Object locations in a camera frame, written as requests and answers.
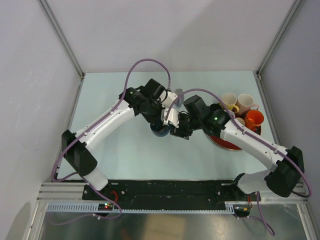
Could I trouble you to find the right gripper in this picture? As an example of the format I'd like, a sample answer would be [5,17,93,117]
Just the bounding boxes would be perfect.
[170,111,202,140]

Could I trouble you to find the blue mug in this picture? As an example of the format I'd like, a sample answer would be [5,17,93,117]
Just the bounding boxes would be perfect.
[150,123,170,137]

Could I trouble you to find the grey purple mug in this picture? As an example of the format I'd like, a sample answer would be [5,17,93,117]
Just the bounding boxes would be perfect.
[175,88,185,108]

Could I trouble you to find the yellow mug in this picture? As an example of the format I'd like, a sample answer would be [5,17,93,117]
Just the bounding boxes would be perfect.
[221,93,240,114]

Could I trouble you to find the small orange mug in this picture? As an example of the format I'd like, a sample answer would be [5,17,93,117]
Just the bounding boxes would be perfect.
[235,117,246,126]

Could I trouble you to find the pink mug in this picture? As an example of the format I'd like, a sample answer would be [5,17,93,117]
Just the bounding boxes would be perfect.
[236,93,260,115]

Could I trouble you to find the large orange mug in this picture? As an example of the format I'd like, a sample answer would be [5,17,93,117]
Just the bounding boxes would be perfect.
[244,109,265,129]

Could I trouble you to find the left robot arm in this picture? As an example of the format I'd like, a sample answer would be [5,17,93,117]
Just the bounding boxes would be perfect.
[61,79,169,200]

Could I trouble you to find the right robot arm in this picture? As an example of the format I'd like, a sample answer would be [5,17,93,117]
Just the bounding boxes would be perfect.
[163,95,304,201]

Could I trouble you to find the red round tray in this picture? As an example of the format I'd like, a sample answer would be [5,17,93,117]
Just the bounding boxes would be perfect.
[207,125,262,151]

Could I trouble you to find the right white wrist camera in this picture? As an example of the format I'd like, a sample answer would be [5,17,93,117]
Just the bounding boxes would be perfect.
[160,108,180,128]

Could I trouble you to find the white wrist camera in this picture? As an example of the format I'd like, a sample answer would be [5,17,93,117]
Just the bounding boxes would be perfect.
[160,108,180,128]
[160,90,178,108]

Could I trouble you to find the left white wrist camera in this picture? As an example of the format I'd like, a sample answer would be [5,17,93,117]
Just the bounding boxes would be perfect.
[160,90,178,108]

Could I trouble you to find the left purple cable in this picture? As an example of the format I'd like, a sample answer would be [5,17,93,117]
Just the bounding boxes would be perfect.
[50,58,172,184]

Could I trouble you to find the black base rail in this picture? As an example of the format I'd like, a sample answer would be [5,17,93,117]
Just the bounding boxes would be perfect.
[82,179,259,211]

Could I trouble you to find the white slotted cable duct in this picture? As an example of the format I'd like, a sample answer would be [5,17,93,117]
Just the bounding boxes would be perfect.
[46,202,235,214]

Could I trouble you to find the left aluminium frame post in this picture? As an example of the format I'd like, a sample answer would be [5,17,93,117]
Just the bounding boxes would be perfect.
[37,0,85,80]

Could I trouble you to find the aluminium frame post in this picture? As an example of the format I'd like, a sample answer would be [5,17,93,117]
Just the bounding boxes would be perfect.
[255,0,305,80]
[37,0,85,80]

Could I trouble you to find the right aluminium frame post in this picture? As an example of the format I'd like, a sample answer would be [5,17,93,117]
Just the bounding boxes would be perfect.
[255,0,305,80]

